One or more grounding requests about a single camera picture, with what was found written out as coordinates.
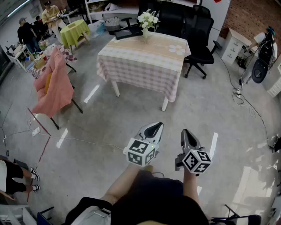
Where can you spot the white table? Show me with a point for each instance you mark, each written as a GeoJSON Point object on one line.
{"type": "Point", "coordinates": [116, 89]}

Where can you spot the white power strip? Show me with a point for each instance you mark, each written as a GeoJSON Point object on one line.
{"type": "Point", "coordinates": [237, 95]}
{"type": "Point", "coordinates": [36, 131]}

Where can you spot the pink cloth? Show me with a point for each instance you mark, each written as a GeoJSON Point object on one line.
{"type": "Point", "coordinates": [55, 88]}

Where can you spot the checked floral tablecloth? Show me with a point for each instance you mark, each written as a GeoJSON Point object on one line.
{"type": "Point", "coordinates": [142, 66]}

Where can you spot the black flat tray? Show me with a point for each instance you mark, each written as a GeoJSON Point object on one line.
{"type": "Point", "coordinates": [127, 34]}

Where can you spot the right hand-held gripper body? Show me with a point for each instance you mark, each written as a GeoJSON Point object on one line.
{"type": "Point", "coordinates": [196, 161]}

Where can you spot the red checked tablecloth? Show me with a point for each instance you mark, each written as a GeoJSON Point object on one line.
{"type": "Point", "coordinates": [69, 56]}

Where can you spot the person's right forearm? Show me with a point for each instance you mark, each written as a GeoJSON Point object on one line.
{"type": "Point", "coordinates": [191, 186]}

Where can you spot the white board with red sticker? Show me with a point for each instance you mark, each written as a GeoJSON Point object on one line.
{"type": "Point", "coordinates": [219, 15]}

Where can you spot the black folding chair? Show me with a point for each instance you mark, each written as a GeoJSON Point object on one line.
{"type": "Point", "coordinates": [77, 106]}

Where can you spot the person's left forearm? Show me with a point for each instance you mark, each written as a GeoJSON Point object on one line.
{"type": "Point", "coordinates": [123, 184]}

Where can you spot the pale green vase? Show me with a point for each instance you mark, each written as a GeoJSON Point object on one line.
{"type": "Point", "coordinates": [145, 33]}

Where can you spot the white flower bouquet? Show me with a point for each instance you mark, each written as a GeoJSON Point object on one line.
{"type": "Point", "coordinates": [148, 19]}

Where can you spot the lime green tablecloth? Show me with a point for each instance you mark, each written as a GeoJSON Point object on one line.
{"type": "Point", "coordinates": [74, 33]}

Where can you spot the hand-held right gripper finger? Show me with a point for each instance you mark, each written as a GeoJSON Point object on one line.
{"type": "Point", "coordinates": [184, 142]}
{"type": "Point", "coordinates": [194, 145]}

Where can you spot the white hutch cabinet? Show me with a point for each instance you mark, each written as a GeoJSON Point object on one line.
{"type": "Point", "coordinates": [275, 88]}

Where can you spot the person's black shirt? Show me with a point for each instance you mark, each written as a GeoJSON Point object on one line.
{"type": "Point", "coordinates": [158, 197]}

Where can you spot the grey woven basket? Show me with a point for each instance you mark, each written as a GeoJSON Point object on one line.
{"type": "Point", "coordinates": [112, 24]}

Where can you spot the white plastic bag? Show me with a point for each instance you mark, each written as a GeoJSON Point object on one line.
{"type": "Point", "coordinates": [97, 27]}

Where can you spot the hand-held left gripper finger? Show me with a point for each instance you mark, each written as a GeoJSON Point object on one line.
{"type": "Point", "coordinates": [147, 128]}
{"type": "Point", "coordinates": [157, 135]}

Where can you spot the black chair frame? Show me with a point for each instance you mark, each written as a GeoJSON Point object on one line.
{"type": "Point", "coordinates": [230, 210]}

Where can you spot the white drawer desk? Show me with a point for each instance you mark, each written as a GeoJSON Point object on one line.
{"type": "Point", "coordinates": [230, 47]}

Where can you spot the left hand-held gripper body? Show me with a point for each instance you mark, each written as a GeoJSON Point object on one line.
{"type": "Point", "coordinates": [140, 151]}

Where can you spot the black mesh office chair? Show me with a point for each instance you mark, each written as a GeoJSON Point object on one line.
{"type": "Point", "coordinates": [145, 5]}
{"type": "Point", "coordinates": [197, 28]}
{"type": "Point", "coordinates": [171, 19]}

